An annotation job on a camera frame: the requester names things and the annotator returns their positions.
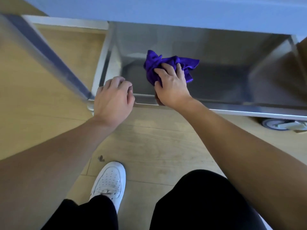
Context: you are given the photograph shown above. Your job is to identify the person's right hand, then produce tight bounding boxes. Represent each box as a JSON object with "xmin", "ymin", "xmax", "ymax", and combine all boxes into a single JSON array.
[{"xmin": 153, "ymin": 63, "xmax": 194, "ymax": 109}]

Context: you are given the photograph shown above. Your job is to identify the person's left hand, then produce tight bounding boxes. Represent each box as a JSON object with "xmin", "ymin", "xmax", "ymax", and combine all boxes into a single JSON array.
[{"xmin": 93, "ymin": 76, "xmax": 136, "ymax": 129}]

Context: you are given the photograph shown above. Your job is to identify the purple cleaning cloth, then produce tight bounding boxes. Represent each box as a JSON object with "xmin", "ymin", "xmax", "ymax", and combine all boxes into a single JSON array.
[{"xmin": 143, "ymin": 50, "xmax": 200, "ymax": 87}]

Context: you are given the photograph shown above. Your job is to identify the person's left forearm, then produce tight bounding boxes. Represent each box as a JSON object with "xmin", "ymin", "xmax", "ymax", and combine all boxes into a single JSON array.
[{"xmin": 0, "ymin": 116, "xmax": 116, "ymax": 230}]

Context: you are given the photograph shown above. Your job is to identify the person's right forearm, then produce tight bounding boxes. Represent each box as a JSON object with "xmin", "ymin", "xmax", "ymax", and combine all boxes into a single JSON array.
[{"xmin": 177, "ymin": 98, "xmax": 307, "ymax": 230}]

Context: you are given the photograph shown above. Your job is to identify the stainless steel cart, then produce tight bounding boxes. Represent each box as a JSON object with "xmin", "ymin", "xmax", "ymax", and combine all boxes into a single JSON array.
[{"xmin": 0, "ymin": 14, "xmax": 307, "ymax": 120}]

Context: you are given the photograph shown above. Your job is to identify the white sneaker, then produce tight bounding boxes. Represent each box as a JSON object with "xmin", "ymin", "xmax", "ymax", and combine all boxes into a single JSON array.
[{"xmin": 89, "ymin": 161, "xmax": 126, "ymax": 214}]

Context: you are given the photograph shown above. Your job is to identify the grey caster wheel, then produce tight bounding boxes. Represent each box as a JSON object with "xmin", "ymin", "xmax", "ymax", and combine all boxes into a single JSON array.
[{"xmin": 261, "ymin": 117, "xmax": 307, "ymax": 131}]

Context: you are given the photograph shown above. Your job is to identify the black trousers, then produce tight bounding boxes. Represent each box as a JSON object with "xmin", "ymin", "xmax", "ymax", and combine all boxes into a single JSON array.
[{"xmin": 40, "ymin": 169, "xmax": 267, "ymax": 230}]

